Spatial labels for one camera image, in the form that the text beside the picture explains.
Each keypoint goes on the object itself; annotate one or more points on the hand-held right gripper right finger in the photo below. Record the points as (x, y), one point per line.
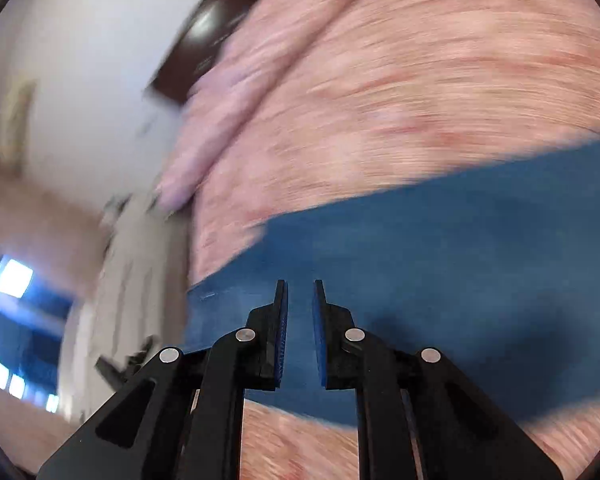
(320, 345)

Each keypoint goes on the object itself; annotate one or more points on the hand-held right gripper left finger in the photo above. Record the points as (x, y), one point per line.
(281, 345)

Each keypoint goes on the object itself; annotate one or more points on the blue denim pants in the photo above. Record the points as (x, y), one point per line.
(430, 260)

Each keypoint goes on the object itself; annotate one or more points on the low white drawer cabinet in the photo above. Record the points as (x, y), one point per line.
(130, 270)

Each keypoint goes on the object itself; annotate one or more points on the pink floral duvet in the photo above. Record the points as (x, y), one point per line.
(215, 110)

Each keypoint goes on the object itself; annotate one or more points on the bright window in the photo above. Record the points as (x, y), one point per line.
(15, 310)

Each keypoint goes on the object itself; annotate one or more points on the pinkish curtain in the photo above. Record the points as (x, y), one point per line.
(35, 225)

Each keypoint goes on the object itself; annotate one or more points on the pink floral bedspread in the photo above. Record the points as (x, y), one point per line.
(430, 85)

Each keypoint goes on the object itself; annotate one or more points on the dark wooden headboard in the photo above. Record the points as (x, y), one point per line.
(190, 55)

